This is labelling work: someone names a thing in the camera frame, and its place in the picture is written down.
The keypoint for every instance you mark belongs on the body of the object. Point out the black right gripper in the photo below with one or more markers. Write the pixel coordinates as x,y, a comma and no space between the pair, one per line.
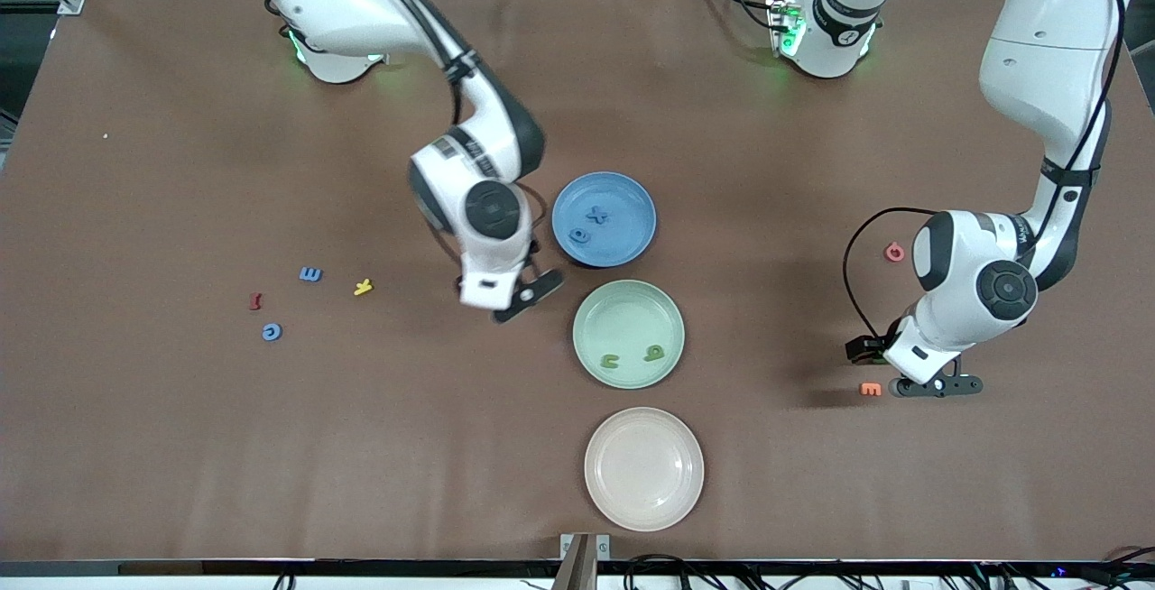
534,246

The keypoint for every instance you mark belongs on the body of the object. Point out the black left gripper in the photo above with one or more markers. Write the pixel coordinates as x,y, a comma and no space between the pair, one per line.
868,351

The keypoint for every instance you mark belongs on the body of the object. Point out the blue foam letter a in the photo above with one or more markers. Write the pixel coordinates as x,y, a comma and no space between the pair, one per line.
575,235

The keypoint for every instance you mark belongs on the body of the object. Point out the blue foam letter X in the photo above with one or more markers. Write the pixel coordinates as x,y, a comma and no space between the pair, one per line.
596,214

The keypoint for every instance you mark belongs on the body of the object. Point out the green foam letter q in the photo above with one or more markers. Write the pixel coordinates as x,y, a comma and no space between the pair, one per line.
649,356

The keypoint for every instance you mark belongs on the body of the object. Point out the blue foam letter E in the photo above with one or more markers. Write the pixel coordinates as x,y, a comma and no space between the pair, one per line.
310,274

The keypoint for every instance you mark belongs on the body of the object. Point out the blue foam letter G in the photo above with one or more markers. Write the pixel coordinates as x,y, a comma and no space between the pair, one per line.
265,332

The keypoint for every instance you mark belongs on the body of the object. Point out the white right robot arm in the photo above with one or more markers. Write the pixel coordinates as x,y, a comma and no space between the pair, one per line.
469,202

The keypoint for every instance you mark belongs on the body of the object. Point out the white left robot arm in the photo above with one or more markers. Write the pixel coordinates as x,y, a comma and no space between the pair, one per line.
970,238

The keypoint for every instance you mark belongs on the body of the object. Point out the orange foam letter E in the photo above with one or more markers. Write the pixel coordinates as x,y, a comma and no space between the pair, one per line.
871,389

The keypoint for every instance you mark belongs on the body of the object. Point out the green plate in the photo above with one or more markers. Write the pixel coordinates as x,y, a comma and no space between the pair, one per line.
595,324

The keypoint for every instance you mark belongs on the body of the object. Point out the blue plate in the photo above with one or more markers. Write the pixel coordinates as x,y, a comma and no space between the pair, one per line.
623,243

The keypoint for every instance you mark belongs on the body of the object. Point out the red foam letter O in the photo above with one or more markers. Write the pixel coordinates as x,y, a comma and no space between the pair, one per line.
888,253

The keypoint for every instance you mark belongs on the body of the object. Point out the yellow foam letter Y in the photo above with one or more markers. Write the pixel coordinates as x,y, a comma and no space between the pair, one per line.
363,288

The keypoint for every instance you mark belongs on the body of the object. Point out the beige plate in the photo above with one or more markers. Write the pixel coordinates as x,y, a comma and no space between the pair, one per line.
644,469

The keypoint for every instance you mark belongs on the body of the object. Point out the brown table cover sheet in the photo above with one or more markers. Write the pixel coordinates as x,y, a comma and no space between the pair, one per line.
451,482

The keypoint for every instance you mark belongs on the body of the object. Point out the grey metal mount bracket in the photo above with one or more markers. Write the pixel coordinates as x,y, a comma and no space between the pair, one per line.
577,563

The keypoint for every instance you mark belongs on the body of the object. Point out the aluminium frame corner bracket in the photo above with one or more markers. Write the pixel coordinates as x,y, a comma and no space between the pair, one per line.
72,2

